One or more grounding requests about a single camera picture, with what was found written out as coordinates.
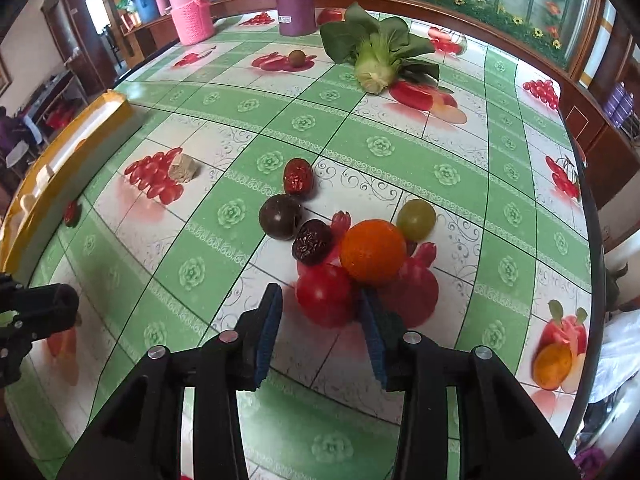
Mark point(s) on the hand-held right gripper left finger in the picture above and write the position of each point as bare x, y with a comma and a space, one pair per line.
265, 330

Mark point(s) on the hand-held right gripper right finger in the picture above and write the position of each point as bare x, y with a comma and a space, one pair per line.
375, 340

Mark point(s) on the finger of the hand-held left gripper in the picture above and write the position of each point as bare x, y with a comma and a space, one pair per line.
50, 310

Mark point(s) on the red tomato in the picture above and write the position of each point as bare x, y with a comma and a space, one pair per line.
325, 300

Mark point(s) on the medium orange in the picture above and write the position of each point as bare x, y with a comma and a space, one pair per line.
372, 252

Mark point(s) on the dark red wrinkled date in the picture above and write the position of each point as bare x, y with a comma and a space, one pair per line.
312, 242

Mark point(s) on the dark purple plum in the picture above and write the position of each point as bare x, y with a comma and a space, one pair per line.
280, 216

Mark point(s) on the yellow-rimmed white tray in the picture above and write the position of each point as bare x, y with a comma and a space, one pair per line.
60, 150

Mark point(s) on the small red date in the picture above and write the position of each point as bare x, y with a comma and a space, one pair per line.
72, 212

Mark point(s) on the green round fruit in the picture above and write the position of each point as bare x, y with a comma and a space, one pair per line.
416, 219

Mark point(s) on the bright red date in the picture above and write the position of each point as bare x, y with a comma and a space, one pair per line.
299, 176

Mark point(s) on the white plastic bag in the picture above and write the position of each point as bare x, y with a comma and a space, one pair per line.
620, 355

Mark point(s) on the purple cloth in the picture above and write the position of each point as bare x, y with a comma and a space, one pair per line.
595, 460

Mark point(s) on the small brown round fruit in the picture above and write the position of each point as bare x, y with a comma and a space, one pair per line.
297, 58

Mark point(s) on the green bok choy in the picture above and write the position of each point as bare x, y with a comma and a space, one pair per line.
377, 55

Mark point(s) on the green packet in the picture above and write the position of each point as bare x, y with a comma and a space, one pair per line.
125, 4

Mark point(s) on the blue plastic jug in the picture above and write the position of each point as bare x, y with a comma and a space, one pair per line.
145, 2

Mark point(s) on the pink bottle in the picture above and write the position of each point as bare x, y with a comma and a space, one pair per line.
161, 2

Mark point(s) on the pink crocheted jar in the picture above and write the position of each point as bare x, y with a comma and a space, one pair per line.
190, 10

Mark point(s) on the purple metal bottle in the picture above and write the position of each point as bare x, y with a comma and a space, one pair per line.
625, 115
614, 102

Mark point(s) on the white and gold roll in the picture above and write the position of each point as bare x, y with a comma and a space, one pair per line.
597, 45

